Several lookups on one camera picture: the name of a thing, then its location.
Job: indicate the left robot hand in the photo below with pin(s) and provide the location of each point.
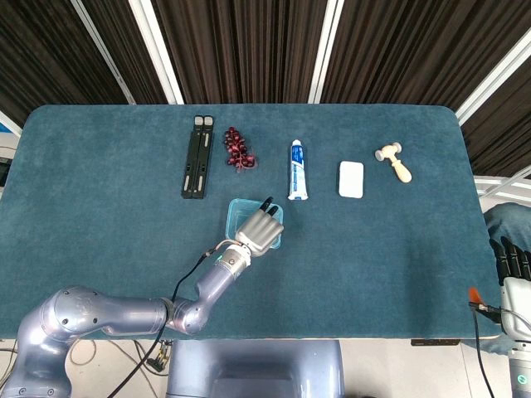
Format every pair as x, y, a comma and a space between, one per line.
261, 232

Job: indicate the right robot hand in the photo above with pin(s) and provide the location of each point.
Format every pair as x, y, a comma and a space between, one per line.
516, 302

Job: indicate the teal plastic lid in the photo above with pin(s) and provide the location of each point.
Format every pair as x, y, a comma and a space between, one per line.
238, 211

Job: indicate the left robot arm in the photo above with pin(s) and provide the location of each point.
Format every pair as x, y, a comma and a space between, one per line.
83, 315

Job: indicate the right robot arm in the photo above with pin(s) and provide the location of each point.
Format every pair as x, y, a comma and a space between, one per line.
520, 365

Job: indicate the white blue toothpaste tube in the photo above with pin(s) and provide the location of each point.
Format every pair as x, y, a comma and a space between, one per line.
298, 174

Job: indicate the person's leg in jeans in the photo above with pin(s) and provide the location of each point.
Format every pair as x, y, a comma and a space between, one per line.
508, 221

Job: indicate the red grape bunch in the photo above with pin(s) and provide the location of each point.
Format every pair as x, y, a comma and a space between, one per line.
235, 147

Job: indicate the black table control panel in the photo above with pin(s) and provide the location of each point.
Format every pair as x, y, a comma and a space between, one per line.
435, 342

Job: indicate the black folding laptop stand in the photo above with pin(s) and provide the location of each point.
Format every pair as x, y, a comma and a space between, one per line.
198, 161

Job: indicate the blue-grey robot torso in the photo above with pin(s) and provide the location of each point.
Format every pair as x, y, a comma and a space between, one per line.
255, 369

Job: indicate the wooden toy mallet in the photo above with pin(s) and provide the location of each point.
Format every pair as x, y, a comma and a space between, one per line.
399, 168

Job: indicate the black power plug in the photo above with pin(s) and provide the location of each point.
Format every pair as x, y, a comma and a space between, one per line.
158, 362

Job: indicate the blue table cloth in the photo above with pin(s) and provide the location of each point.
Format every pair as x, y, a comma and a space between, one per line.
103, 166

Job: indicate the dark brown curtain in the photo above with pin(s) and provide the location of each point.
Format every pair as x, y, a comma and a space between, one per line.
249, 41

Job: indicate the black box device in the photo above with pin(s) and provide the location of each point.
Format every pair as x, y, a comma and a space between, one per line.
4, 172

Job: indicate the white low frame rail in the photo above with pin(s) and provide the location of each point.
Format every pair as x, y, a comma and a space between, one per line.
504, 188

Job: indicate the white frame post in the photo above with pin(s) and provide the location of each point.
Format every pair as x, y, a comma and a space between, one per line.
157, 49
493, 79
325, 49

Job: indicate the thin grey frame post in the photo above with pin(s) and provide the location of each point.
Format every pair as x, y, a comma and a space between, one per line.
101, 45

